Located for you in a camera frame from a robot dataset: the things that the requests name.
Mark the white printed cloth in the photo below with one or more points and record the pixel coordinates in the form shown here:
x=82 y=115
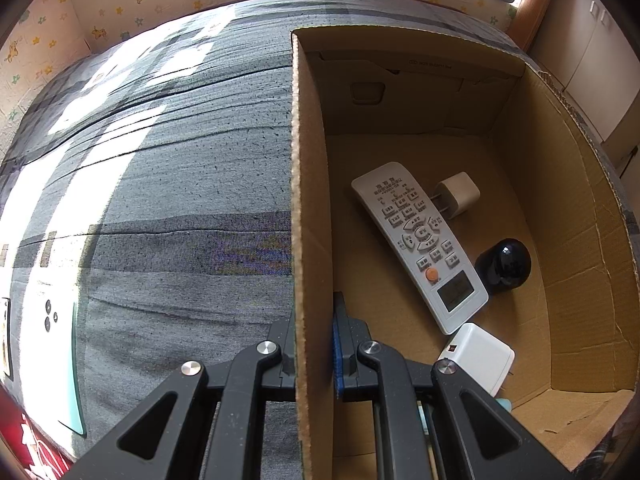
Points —
x=45 y=350

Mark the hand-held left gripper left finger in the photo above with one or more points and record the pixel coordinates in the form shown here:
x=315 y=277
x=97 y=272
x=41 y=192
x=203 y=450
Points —
x=280 y=355

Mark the brown cardboard box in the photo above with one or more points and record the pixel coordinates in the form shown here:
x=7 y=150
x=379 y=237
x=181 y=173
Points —
x=550 y=210

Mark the beige cabinet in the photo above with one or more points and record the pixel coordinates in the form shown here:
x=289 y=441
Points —
x=590 y=35

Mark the teal cosmetic tube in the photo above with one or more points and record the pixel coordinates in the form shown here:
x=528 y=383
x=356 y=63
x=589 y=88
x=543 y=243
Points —
x=503 y=404

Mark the red bed sheet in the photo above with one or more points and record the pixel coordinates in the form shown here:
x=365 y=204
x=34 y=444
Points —
x=30 y=440

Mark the white remote control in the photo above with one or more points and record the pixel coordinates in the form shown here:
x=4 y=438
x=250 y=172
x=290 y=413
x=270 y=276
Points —
x=425 y=245

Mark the wooden frame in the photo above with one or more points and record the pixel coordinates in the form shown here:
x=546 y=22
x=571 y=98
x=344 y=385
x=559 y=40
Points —
x=535 y=10

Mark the small white charger plug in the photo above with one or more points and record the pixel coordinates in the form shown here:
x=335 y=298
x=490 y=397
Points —
x=460 y=192

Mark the grey plaid blanket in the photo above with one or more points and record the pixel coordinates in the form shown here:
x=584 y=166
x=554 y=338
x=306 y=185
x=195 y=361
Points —
x=175 y=160

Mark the large white charger plug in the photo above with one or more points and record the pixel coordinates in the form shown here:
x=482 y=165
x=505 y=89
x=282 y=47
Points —
x=480 y=355

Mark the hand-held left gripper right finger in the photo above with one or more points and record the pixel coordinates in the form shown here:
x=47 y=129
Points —
x=339 y=355

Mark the black round speaker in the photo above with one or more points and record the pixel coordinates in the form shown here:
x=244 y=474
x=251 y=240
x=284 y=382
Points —
x=505 y=265

